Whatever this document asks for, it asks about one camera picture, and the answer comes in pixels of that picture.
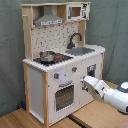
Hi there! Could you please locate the red left stove knob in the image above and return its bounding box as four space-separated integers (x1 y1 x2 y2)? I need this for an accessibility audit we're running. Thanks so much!
54 73 60 79

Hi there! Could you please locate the grey toy sink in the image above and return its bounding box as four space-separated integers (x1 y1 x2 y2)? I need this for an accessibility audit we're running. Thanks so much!
66 47 94 56

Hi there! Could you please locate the black toy stovetop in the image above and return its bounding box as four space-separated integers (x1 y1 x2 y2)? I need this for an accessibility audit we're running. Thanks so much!
35 53 70 66

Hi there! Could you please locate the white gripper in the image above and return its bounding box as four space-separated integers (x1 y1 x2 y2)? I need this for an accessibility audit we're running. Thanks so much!
82 76 109 99

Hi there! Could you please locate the red right stove knob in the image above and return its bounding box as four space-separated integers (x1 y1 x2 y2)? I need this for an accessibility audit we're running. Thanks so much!
71 66 79 73

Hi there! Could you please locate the wooden toy kitchen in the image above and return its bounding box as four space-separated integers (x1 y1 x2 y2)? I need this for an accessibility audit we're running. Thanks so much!
22 2 105 127

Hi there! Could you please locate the white cabinet door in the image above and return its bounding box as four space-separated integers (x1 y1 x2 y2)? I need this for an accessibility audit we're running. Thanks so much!
79 55 102 106

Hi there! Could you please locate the silver toy pot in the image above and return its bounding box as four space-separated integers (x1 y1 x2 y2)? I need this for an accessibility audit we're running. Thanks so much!
40 51 55 62

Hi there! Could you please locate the wooden table top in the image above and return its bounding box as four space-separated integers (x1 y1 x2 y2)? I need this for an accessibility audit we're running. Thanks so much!
0 79 128 128

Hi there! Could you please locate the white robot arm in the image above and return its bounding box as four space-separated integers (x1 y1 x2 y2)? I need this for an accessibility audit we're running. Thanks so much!
82 76 128 115

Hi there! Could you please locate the toy oven door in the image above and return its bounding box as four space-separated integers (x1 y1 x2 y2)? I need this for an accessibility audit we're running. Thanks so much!
55 80 75 112

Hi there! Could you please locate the white toy microwave door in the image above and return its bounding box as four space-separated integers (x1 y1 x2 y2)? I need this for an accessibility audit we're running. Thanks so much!
67 3 89 21

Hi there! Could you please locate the red stove knob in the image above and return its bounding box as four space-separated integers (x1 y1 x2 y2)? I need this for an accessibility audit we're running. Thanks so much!
71 66 79 73
54 73 60 79

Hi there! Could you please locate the black toy faucet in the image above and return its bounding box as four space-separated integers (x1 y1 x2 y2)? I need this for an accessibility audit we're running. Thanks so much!
67 33 82 49

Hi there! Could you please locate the grey range hood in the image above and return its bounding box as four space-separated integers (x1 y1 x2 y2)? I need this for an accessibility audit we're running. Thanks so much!
35 5 64 27

